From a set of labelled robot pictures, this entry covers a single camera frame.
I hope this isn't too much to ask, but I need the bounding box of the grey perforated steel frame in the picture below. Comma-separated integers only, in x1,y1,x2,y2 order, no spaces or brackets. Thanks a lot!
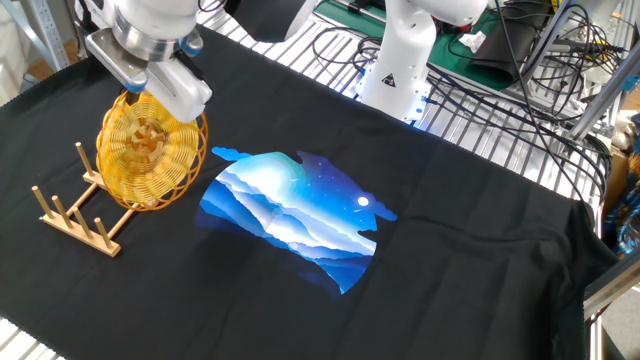
0,0,71,74

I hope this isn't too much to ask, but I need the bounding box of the green mat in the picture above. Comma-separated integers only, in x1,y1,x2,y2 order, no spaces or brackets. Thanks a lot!
314,0,524,92

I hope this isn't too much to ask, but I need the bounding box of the slanted aluminium extrusion post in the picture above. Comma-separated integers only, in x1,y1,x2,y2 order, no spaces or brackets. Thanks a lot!
568,47,640,143

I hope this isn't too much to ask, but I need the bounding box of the brown cardboard box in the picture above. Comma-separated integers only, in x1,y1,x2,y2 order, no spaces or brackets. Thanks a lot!
602,147,632,216

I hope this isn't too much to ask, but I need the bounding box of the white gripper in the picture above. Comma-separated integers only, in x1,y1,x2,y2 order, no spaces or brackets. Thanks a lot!
74,0,214,125

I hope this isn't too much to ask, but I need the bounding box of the white crumpled paper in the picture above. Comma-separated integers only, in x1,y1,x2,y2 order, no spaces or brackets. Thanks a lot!
457,30,488,54

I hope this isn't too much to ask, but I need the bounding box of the dark steel post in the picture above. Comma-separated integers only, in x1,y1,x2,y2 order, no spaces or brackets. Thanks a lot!
67,0,97,57

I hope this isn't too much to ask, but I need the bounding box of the wooden peg dish rack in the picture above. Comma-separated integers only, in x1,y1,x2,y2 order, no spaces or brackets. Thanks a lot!
30,141,151,259

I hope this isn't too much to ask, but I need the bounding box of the blue patterned bag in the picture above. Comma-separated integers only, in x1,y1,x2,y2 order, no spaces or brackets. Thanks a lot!
602,184,640,257

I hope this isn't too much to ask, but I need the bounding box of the black cloth with blue print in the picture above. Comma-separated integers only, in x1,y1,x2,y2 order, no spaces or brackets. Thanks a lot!
0,4,621,360

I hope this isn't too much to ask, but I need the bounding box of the black cable tangle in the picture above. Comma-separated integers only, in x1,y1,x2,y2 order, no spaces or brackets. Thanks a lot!
424,0,626,204

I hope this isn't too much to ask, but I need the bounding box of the silver gripper-mounted camera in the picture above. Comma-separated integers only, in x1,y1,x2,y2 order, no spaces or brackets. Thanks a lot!
83,27,150,95

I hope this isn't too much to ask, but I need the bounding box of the aluminium frame rail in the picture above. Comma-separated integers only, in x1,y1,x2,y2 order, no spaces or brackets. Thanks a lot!
582,252,640,321

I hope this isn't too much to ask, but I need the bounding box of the black looped cable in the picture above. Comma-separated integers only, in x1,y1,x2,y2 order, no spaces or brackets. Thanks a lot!
312,27,384,84

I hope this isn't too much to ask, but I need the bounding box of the white rounded object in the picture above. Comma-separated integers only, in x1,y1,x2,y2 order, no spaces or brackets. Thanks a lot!
610,113,640,151

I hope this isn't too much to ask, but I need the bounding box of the black rolled pouch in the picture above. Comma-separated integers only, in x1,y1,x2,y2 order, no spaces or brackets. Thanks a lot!
467,3,554,85

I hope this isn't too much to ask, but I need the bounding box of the orange woven basket dish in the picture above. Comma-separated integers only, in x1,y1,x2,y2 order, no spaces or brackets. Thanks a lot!
95,89,209,213

